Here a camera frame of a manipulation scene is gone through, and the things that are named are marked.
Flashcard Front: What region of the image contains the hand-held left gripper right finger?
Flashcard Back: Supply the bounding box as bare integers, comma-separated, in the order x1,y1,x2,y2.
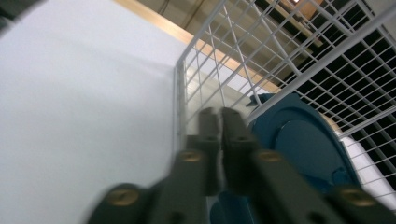
219,106,263,193

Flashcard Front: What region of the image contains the white wire shelf rack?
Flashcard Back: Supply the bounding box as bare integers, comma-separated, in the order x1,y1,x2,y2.
172,0,396,213

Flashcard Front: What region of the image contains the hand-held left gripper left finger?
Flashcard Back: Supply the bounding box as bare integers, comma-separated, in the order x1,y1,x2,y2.
185,106,221,198

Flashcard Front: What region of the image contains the round dark teal container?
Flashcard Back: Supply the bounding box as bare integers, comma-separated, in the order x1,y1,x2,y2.
208,92,362,224

